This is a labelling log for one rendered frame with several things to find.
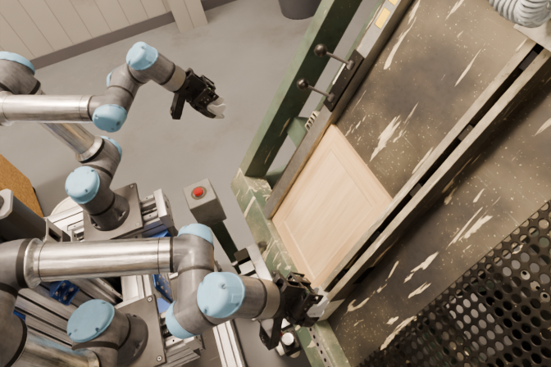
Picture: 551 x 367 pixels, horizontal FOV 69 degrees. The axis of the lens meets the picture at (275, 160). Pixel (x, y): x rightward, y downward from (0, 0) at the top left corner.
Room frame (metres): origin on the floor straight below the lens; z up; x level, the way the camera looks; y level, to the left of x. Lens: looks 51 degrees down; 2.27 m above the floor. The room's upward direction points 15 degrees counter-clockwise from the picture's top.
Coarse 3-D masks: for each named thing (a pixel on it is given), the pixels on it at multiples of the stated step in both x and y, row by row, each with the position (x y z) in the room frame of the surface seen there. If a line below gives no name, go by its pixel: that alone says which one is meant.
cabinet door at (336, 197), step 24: (336, 144) 0.81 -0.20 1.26; (312, 168) 0.83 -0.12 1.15; (336, 168) 0.76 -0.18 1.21; (360, 168) 0.69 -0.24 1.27; (312, 192) 0.77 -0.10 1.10; (336, 192) 0.70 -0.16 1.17; (360, 192) 0.64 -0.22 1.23; (384, 192) 0.58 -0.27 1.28; (288, 216) 0.78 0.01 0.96; (312, 216) 0.70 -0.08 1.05; (336, 216) 0.63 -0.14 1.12; (360, 216) 0.58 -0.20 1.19; (288, 240) 0.70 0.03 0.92; (312, 240) 0.64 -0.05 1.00; (336, 240) 0.58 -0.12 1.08; (312, 264) 0.57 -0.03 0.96; (336, 264) 0.52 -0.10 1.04
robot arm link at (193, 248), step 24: (24, 240) 0.47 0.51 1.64; (120, 240) 0.45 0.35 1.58; (144, 240) 0.45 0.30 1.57; (168, 240) 0.44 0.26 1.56; (192, 240) 0.43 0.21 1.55; (0, 264) 0.42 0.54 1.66; (24, 264) 0.42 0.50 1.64; (48, 264) 0.42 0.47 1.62; (72, 264) 0.41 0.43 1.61; (96, 264) 0.41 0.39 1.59; (120, 264) 0.40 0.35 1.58; (144, 264) 0.40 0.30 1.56; (168, 264) 0.39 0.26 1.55; (192, 264) 0.38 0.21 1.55
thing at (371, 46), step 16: (400, 0) 0.94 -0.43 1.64; (400, 16) 0.94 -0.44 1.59; (368, 32) 0.96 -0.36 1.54; (384, 32) 0.92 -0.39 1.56; (368, 48) 0.92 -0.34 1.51; (368, 64) 0.91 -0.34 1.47; (352, 80) 0.90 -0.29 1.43; (320, 112) 0.93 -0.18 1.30; (336, 112) 0.89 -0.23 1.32; (320, 128) 0.89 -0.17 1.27; (304, 144) 0.90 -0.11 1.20; (304, 160) 0.86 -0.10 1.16; (288, 176) 0.87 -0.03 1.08; (288, 192) 0.85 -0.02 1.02; (272, 208) 0.83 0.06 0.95
